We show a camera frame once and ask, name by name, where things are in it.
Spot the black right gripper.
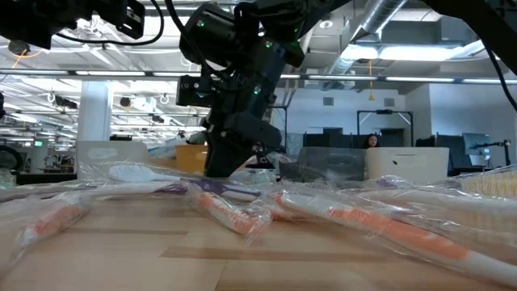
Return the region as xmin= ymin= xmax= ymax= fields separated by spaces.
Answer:
xmin=204 ymin=72 xmax=283 ymax=179

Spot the white plastic bin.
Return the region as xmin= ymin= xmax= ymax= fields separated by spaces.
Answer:
xmin=365 ymin=146 xmax=450 ymax=185
xmin=75 ymin=140 xmax=149 ymax=171

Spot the tilted grey monitor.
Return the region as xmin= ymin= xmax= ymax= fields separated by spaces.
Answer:
xmin=177 ymin=129 xmax=208 ymax=146

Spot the orange plastic bin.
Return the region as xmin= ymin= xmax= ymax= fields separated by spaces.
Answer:
xmin=174 ymin=144 xmax=211 ymax=175

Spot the long horizontal light bar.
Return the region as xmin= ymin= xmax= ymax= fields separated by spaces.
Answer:
xmin=0 ymin=68 xmax=517 ymax=85

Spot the orange wrapped toothbrush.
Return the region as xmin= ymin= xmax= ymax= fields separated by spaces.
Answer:
xmin=274 ymin=189 xmax=517 ymax=288
xmin=10 ymin=192 xmax=94 ymax=254
xmin=187 ymin=188 xmax=274 ymax=246

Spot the grey plastic bin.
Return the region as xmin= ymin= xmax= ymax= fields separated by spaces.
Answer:
xmin=296 ymin=146 xmax=367 ymax=181

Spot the white building pillar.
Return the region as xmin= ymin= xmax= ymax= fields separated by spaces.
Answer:
xmin=75 ymin=79 xmax=113 ymax=142

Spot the person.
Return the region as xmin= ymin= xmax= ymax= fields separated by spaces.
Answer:
xmin=362 ymin=133 xmax=383 ymax=150

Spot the round ceiling sensor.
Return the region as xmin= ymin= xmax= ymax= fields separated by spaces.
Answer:
xmin=317 ymin=13 xmax=335 ymax=31

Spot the grey desk monitor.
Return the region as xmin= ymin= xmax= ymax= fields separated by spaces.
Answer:
xmin=462 ymin=133 xmax=492 ymax=167

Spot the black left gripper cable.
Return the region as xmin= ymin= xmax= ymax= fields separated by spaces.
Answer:
xmin=54 ymin=0 xmax=165 ymax=46

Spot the black frame stand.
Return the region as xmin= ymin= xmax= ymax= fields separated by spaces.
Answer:
xmin=266 ymin=104 xmax=288 ymax=134
xmin=356 ymin=109 xmax=414 ymax=147

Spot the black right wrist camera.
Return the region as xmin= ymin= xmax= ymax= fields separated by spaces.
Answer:
xmin=175 ymin=74 xmax=212 ymax=108

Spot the ceiling cable reel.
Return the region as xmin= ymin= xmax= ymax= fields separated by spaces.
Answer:
xmin=7 ymin=40 xmax=32 ymax=57

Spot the yellow hanging cord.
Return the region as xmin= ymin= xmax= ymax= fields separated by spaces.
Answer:
xmin=366 ymin=59 xmax=375 ymax=102

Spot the silver smooth air duct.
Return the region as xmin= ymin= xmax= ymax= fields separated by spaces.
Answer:
xmin=322 ymin=0 xmax=409 ymax=92

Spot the black ring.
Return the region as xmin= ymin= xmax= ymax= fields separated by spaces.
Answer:
xmin=0 ymin=145 xmax=29 ymax=173

